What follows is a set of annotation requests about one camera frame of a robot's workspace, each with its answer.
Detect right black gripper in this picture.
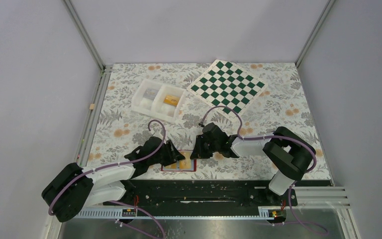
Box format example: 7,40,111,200
190,134,220,160

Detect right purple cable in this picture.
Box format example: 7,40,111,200
198,105,317,174

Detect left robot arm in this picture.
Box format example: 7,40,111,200
41,136,185,222

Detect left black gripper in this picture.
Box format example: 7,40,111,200
149,139,185,167

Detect white plastic divided tray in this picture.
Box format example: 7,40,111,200
131,80,187,123

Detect red leather card holder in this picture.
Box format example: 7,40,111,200
161,149,197,172

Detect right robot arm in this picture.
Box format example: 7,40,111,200
190,123,316,205

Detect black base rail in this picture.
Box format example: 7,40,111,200
119,180,298,217

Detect orange card box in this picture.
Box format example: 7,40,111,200
163,95,181,107

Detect green white chessboard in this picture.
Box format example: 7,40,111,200
187,60,267,121

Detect orange card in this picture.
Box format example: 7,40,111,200
162,159,194,171

